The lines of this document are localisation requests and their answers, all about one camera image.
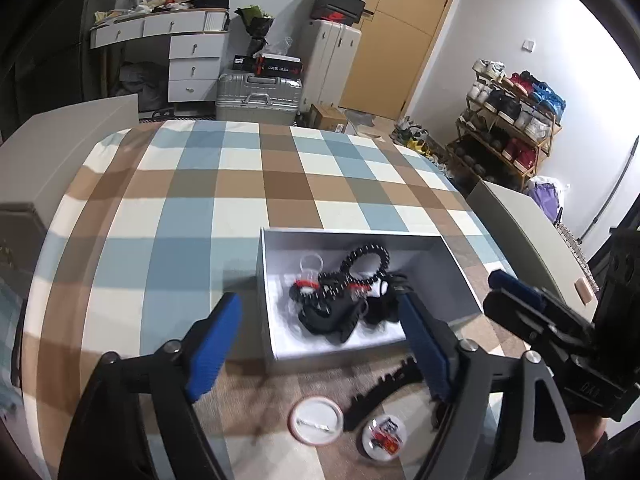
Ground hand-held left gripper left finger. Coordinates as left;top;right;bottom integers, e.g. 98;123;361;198
57;291;244;480

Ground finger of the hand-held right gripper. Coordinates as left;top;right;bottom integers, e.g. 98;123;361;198
487;269;576;322
481;290;598;363

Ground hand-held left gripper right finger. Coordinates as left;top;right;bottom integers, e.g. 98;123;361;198
399;291;586;480

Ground black comb hair clip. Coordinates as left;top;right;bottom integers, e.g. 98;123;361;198
342;357;426;433

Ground grey jewelry box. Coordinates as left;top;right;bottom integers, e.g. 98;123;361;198
256;226;493;363

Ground printed round badge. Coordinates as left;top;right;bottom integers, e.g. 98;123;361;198
361;415;405;462

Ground black accessories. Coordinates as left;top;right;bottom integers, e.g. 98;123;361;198
297;295;368;346

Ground black beaded bracelet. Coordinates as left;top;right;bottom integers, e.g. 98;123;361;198
340;244;390;281

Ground black bead bracelet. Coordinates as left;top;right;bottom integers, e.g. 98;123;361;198
317;270;361;306

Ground plain white round badge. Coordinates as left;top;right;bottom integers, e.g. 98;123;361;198
287;395;345;445

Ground clear plastic ring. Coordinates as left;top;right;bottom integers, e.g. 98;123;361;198
299;254;325;281

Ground person's right hand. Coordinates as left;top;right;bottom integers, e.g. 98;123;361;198
570;410;611;461

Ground pink earbud case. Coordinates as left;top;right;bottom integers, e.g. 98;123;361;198
574;277;598;303

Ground purple bag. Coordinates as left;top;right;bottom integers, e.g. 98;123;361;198
530;182;563;223

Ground plaid blanket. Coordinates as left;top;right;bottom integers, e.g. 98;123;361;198
20;119;538;480

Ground black curved rod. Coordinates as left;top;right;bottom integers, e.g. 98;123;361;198
580;135;640;241

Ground wooden shoe rack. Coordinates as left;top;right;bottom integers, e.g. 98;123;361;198
445;72;563;193

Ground shoe rack with shoes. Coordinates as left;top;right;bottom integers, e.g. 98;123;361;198
465;59;567;171

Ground cardboard box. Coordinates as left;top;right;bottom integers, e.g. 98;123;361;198
305;103;349;133

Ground silver suitcase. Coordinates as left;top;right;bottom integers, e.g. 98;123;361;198
215;71;304;123

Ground grey bag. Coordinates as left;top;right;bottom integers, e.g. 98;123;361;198
120;61;171;111

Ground wooden door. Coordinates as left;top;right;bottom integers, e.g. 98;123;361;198
340;0;468;118

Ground black red flat box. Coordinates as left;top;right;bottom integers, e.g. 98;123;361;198
254;54;305;78

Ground white suitcase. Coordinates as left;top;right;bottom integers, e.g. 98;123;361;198
300;19;363;116

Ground white drawer desk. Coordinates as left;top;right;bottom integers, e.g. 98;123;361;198
90;7;232;106

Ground black red shoe box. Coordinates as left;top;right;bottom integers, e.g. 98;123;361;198
310;6;363;23

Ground black wrapped bouquet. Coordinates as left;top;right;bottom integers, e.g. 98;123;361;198
236;4;276;56

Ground desk clutter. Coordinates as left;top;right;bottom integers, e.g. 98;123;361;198
92;0;201;23

